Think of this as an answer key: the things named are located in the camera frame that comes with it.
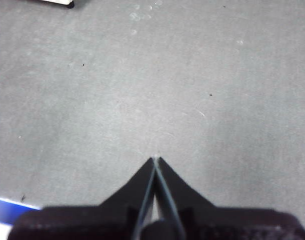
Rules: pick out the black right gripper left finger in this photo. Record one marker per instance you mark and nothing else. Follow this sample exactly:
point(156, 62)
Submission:
point(112, 220)

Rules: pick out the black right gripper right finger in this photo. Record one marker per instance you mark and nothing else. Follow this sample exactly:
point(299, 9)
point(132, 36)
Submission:
point(217, 222)

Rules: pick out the cream Toshiba toaster oven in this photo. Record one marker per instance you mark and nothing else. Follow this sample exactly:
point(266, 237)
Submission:
point(60, 2)

